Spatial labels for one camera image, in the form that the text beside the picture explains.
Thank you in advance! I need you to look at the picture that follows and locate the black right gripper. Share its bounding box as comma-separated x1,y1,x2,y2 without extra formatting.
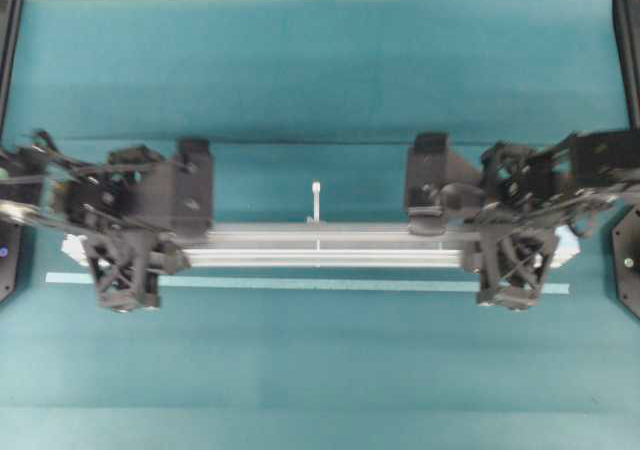
404,132,555,273

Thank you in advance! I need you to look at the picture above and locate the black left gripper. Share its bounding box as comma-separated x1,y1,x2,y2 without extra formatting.
59,138,214,279

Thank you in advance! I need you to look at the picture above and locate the large aluminium rail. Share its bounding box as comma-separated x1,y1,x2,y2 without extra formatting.
174,222,480,268

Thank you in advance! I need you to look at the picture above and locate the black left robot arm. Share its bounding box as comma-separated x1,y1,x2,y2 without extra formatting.
1,131,214,289

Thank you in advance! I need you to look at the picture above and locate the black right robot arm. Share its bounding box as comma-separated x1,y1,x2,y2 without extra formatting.
404,130,639,273

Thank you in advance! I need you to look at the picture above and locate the light blue tape strip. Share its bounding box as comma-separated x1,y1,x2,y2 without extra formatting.
44,272,572,296

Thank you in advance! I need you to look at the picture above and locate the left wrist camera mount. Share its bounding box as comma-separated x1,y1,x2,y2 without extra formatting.
82,230,160,313

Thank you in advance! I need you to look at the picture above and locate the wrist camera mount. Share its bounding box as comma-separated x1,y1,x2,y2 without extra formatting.
476,225,559,311
82,230,160,313

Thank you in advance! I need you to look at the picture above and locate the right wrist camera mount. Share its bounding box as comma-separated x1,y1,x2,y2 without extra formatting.
476,225,559,311

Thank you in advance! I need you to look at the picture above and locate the white cable tie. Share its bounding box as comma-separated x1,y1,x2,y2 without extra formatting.
306,180,325,225

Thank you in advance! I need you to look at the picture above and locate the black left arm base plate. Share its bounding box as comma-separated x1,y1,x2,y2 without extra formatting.
0,221,23,303

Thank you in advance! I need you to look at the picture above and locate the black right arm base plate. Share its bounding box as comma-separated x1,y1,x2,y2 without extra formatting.
611,207,640,318

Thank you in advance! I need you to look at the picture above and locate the black metal frame rail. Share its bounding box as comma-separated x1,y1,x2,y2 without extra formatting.
612,0,639,130

